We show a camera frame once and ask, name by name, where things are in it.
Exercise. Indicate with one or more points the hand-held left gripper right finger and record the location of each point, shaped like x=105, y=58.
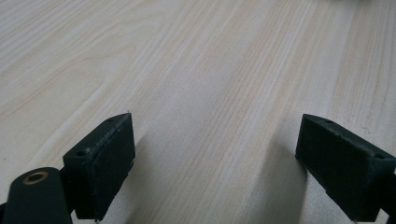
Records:
x=342, y=168

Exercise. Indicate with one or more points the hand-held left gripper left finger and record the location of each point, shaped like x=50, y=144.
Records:
x=102, y=168

